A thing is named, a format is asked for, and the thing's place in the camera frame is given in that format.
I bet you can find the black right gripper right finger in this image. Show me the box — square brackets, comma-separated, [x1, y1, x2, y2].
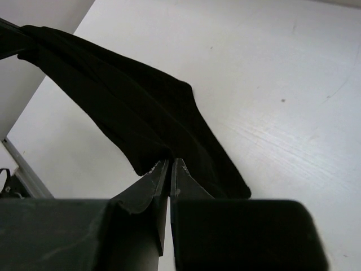
[170, 159, 329, 270]

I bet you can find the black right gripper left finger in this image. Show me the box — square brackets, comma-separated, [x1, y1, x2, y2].
[1, 161, 169, 270]

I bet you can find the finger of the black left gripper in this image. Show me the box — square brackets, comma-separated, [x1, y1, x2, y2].
[0, 19, 36, 59]

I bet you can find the black skirt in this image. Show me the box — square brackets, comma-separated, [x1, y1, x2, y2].
[18, 25, 251, 199]

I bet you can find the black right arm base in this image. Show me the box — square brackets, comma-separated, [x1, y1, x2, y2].
[1, 168, 29, 199]

